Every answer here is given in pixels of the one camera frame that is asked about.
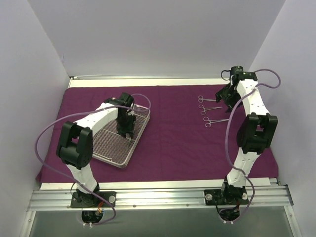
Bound aluminium rail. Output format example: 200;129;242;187
238;74;281;186
27;186;293;211

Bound steel surgical scissors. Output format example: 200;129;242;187
198;95;216;103

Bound right side aluminium rail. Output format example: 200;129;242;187
238;74;281;186

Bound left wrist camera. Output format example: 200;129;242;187
118;92;134;108

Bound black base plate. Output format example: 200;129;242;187
204;189;249;205
70;191;116;208

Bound steel forceps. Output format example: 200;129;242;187
203;117;229;128
198;104;222;115

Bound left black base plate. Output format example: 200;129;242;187
70;191;116;208

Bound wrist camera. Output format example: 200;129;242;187
220;66;244;81
118;92;134;108

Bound purple cloth wrap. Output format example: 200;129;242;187
35;83;279;184

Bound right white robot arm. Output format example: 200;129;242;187
215;72;278;204

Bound front aluminium rail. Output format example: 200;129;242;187
27;186;293;211

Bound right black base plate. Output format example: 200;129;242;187
204;189;249;205

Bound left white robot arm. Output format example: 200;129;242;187
56;93;136;207

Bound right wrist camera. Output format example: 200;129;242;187
220;66;244;81

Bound metal mesh tray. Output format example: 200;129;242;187
93;105;150;168

